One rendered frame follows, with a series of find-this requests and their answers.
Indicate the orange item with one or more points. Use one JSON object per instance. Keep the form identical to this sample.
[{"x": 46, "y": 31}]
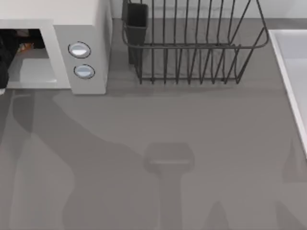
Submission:
[{"x": 26, "y": 47}]

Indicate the round silver microwave knob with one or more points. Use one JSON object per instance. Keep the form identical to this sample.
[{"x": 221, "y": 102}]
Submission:
[
  {"x": 84, "y": 71},
  {"x": 79, "y": 49}
]

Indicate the pale microwave oven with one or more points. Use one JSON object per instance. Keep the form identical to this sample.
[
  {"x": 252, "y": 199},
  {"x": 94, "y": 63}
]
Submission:
[{"x": 96, "y": 14}]

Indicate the dark grey cutlery holder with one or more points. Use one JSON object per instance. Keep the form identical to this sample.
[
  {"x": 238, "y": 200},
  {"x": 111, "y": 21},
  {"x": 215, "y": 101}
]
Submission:
[{"x": 136, "y": 21}]

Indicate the white sink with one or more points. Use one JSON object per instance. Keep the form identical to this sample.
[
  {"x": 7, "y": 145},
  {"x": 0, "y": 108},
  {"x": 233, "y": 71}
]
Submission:
[{"x": 293, "y": 62}]

